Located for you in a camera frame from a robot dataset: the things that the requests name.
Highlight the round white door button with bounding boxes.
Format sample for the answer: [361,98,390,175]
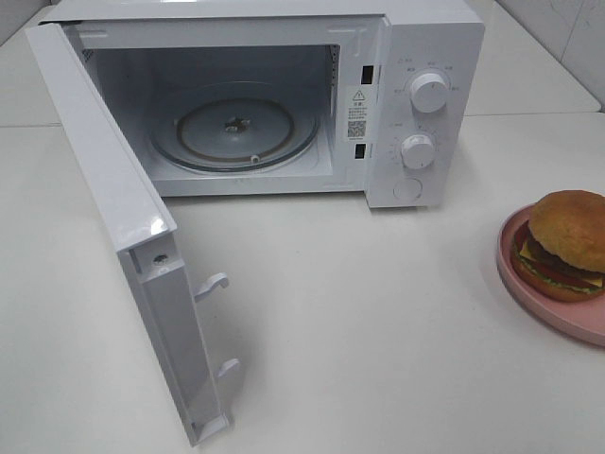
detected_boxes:
[393,178,423,201]

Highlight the white microwave knob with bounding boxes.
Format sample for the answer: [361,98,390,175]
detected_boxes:
[409,71,449,114]
[401,133,436,170]

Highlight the white microwave door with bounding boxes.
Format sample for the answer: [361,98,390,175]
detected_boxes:
[26,23,229,446]

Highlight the toy hamburger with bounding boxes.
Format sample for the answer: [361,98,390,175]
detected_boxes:
[510,190,604,303]

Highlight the pink round plate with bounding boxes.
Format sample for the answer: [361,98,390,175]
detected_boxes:
[495,204,604,347]

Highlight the glass microwave turntable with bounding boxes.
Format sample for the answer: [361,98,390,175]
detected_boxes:
[150,81,320,173]

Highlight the white microwave oven body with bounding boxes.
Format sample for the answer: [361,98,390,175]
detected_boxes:
[36,1,484,208]

